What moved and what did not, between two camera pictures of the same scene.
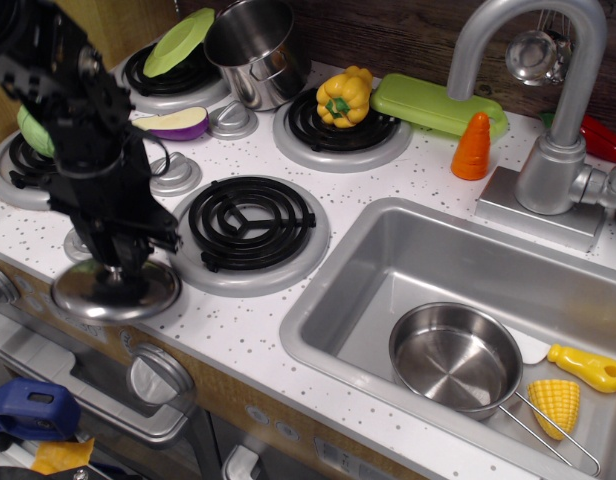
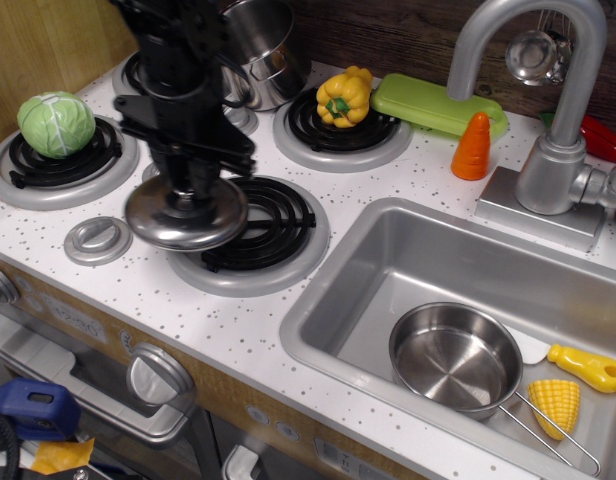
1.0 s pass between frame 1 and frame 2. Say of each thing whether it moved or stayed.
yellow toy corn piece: stayed
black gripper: moved
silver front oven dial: stayed
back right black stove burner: stayed
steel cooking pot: stayed
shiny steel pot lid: moved
